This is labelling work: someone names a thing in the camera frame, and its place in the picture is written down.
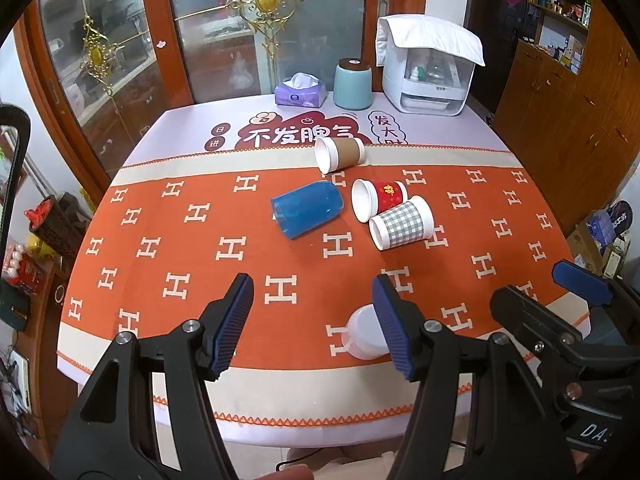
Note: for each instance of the person's left hand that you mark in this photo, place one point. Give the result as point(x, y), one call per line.
point(292, 473)

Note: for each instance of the white countertop appliance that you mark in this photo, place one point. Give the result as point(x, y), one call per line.
point(430, 82)

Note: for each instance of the white folded cloth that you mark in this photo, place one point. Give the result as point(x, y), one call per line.
point(430, 35)

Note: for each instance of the black framed mirror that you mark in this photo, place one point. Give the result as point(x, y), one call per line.
point(11, 170)

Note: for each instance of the blue plastic cup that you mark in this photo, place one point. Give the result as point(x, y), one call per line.
point(307, 207)

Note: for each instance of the dark woven basket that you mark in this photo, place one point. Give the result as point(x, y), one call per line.
point(57, 225)

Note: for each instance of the grey checked paper cup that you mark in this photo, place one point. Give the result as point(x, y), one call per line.
point(402, 222)

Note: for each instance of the clear plastic cup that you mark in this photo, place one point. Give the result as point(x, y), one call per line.
point(365, 335)

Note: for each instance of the brown sleeve paper cup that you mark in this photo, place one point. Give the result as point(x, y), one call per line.
point(340, 154)

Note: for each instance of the glass door with gold ornament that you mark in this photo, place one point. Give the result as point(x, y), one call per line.
point(265, 25)
point(100, 60)

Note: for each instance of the orange patterned tablecloth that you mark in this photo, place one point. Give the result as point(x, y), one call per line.
point(175, 240)

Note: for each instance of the egg carton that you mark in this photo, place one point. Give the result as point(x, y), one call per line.
point(20, 267)

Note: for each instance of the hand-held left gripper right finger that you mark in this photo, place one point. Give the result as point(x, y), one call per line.
point(395, 330)

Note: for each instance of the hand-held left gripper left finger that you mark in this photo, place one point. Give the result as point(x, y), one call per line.
point(232, 325)

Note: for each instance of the wooden cabinet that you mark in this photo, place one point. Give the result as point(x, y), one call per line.
point(565, 110)

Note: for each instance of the purple tissue box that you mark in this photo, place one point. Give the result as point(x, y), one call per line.
point(300, 91)

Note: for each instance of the teal canister with brown lid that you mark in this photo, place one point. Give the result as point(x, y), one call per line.
point(352, 83)

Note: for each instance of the red paper cup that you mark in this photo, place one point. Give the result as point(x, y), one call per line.
point(377, 199)

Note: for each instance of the cardboard box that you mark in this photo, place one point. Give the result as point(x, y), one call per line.
point(585, 247)

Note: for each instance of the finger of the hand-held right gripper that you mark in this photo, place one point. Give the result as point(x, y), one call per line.
point(582, 280)
point(530, 312)

